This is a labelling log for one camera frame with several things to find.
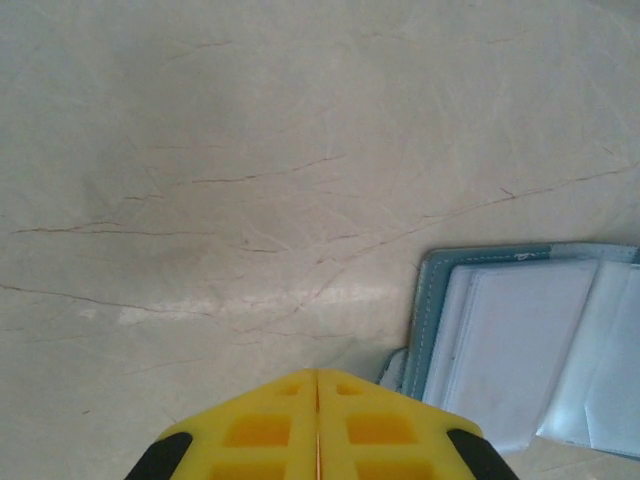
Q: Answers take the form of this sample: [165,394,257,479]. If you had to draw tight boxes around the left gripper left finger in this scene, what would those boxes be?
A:
[123,368,320,480]

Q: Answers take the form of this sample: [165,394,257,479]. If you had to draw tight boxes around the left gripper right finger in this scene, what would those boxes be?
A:
[318,368,517,480]

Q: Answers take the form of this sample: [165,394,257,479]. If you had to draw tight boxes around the blue card holder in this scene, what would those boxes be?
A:
[377,241,640,461]

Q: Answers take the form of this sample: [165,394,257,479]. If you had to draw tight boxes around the white credit card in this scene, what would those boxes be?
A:
[447,262,600,441]

